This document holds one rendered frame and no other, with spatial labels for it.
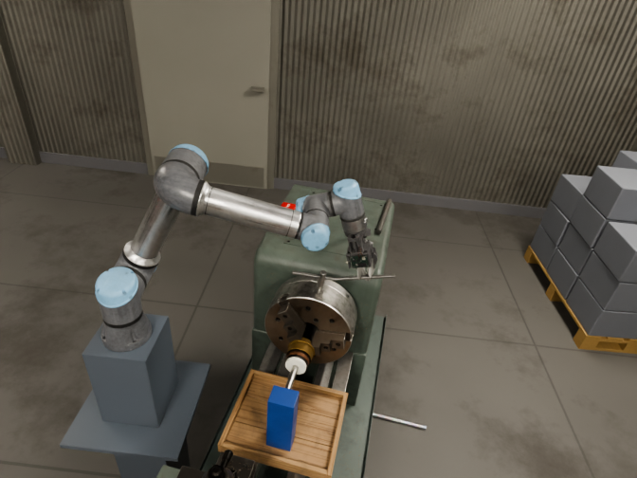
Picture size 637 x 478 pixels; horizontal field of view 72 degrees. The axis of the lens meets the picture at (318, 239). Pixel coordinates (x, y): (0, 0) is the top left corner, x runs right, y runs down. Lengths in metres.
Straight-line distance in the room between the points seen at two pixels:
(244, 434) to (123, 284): 0.61
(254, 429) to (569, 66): 3.97
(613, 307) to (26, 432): 3.53
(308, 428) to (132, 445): 0.60
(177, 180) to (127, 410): 0.88
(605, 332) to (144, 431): 2.95
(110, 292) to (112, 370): 0.29
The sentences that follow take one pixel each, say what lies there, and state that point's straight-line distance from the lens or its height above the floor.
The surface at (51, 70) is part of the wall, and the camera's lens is 5.11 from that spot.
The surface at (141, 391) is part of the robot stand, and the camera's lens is 1.61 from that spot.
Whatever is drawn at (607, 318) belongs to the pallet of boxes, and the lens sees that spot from 3.53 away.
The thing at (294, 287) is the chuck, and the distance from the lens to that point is 1.51.
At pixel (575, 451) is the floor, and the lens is 3.05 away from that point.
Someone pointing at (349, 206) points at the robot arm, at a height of 1.59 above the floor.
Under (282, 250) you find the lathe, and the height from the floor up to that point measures 1.25.
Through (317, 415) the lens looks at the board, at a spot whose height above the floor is 0.89.
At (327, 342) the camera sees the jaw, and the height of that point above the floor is 1.11.
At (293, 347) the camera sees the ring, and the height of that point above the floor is 1.12.
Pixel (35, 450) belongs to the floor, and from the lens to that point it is 2.79.
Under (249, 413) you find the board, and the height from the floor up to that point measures 0.89.
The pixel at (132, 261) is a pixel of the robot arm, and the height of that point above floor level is 1.34.
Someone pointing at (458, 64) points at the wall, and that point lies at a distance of 4.32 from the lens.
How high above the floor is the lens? 2.21
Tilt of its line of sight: 34 degrees down
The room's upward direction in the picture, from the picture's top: 6 degrees clockwise
